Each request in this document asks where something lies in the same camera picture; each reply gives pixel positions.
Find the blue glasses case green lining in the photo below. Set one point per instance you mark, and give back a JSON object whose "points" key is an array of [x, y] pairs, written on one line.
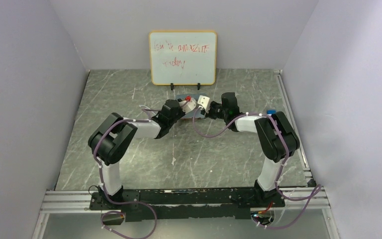
{"points": [[186, 97]]}

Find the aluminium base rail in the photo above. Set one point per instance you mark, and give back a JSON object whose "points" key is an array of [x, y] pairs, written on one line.
{"points": [[194, 154]]}

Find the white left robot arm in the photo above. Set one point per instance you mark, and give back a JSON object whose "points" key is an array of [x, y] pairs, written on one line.
{"points": [[112, 138]]}

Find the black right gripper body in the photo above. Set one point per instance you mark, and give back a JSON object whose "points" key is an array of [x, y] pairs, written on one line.
{"points": [[216, 111]]}

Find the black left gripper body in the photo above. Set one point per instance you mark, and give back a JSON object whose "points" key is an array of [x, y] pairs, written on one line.
{"points": [[179, 115]]}

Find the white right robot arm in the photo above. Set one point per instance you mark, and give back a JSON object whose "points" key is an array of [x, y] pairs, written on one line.
{"points": [[278, 139]]}

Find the yellow framed whiteboard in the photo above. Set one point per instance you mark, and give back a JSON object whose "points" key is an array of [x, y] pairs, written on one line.
{"points": [[180, 58]]}

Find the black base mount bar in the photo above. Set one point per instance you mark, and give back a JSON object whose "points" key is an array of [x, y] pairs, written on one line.
{"points": [[147, 204]]}

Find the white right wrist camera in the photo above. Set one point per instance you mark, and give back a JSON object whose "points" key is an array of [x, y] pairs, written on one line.
{"points": [[204, 102]]}

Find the white frame sunglasses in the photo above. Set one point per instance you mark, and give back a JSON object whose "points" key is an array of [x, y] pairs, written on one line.
{"points": [[147, 109]]}

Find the light blue cloth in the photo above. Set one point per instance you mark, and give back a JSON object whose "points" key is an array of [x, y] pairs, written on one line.
{"points": [[195, 113]]}

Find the small blue box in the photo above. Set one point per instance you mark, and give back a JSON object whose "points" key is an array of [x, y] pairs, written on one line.
{"points": [[270, 112]]}

